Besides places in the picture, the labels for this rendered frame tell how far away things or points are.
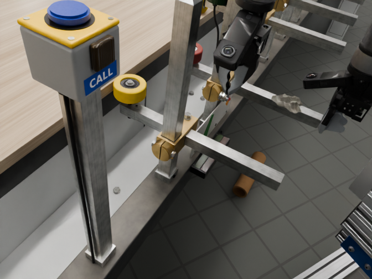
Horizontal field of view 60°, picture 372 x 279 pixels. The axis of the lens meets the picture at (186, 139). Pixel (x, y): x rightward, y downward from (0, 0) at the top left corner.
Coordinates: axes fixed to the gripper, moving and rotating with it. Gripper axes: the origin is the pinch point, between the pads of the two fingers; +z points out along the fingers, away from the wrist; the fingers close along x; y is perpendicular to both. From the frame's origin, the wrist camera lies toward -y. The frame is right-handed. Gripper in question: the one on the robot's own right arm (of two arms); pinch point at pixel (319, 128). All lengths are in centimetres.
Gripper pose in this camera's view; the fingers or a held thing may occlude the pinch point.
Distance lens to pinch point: 95.0
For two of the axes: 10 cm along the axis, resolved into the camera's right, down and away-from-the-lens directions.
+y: 8.6, 4.3, -2.7
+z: -1.3, 7.0, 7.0
